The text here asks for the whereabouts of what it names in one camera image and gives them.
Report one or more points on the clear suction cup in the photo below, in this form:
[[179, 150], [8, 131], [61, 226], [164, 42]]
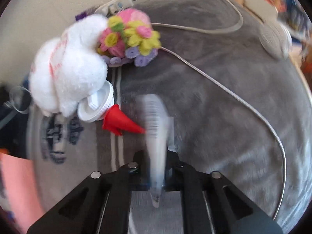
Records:
[[20, 97]]

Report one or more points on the white plush toy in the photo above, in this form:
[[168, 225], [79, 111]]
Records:
[[73, 65]]

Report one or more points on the white ribbed cap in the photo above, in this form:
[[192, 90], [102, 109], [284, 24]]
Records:
[[97, 102]]

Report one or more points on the pink box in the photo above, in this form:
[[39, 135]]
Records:
[[17, 187]]

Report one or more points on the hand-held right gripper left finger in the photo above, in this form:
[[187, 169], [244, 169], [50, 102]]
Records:
[[137, 162]]

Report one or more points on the white squeeze tube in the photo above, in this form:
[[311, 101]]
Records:
[[156, 136]]

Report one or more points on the navy white patterned cloth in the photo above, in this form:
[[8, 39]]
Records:
[[53, 139]]

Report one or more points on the pipe cleaner flower bouquet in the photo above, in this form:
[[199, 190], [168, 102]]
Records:
[[131, 36]]

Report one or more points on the white power strip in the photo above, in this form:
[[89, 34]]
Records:
[[119, 3]]

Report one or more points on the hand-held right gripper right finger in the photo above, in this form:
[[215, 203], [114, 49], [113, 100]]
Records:
[[174, 165]]

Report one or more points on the red plastic cone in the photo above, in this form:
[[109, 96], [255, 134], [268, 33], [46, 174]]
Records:
[[117, 121]]

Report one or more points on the white yarn ball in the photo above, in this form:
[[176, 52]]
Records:
[[273, 39]]

